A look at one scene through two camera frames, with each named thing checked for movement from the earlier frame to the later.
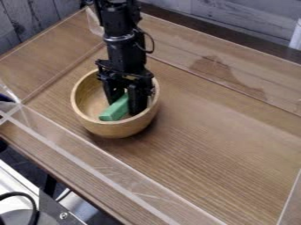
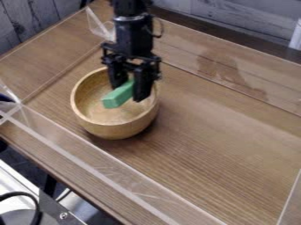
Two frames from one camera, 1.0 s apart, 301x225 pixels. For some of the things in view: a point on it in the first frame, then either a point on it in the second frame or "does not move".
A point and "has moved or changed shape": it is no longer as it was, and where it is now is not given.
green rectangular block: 117,111 has moved or changed shape
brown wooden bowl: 90,103 does not move
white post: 296,41 does not move
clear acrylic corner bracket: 95,27 does not move
